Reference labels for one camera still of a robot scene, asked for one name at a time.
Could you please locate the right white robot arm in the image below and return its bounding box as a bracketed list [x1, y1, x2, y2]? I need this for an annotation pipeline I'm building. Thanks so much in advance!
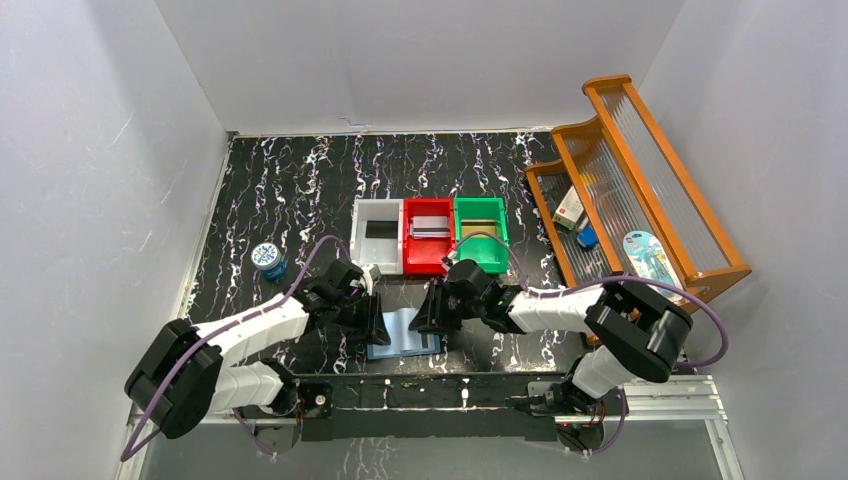
[409, 260, 693, 414]

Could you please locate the small red white box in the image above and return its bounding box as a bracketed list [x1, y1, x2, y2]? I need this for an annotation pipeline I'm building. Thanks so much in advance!
[552, 186, 585, 230]

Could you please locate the blue card holder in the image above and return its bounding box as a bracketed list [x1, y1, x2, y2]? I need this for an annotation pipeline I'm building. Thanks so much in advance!
[366, 308, 442, 361]

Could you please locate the green plastic bin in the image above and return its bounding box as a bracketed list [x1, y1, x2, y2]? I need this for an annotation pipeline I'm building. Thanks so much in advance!
[454, 197, 509, 274]

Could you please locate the blue round tape tin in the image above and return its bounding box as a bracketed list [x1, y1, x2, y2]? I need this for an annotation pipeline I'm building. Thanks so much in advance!
[250, 242, 286, 282]

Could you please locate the red plastic bin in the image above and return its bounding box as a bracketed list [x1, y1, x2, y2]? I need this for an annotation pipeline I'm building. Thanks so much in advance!
[402, 198, 456, 276]

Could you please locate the gold card in green bin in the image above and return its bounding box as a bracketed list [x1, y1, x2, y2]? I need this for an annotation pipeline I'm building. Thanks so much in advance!
[460, 219, 499, 237]

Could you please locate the aluminium rail frame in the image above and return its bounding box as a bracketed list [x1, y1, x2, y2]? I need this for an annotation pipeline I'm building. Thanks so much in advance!
[115, 374, 747, 480]

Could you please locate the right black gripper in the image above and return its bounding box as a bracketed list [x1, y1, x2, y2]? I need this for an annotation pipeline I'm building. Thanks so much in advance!
[408, 278, 484, 334]

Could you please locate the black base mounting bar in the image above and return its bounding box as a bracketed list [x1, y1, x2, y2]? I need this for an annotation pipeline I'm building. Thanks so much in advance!
[298, 372, 599, 441]

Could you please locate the small blue object on shelf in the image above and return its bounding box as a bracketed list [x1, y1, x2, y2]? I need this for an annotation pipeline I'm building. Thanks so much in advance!
[576, 226, 599, 250]

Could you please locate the orange wooden shelf rack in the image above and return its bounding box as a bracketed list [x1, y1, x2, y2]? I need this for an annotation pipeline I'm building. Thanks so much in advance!
[524, 75, 751, 303]

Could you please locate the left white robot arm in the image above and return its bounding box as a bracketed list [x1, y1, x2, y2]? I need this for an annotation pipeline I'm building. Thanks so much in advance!
[124, 259, 390, 439]

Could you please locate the blue blister pack toy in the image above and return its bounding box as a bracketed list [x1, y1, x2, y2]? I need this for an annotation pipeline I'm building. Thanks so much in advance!
[622, 230, 682, 289]

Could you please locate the white plastic bin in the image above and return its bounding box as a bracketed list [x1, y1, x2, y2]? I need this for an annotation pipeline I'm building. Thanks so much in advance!
[350, 199, 404, 275]

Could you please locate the silver VIP card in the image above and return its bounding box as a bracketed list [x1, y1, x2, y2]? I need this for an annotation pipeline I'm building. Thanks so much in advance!
[409, 215, 452, 239]

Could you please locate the black card in white bin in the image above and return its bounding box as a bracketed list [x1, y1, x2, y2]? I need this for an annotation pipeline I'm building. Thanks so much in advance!
[365, 220, 398, 239]

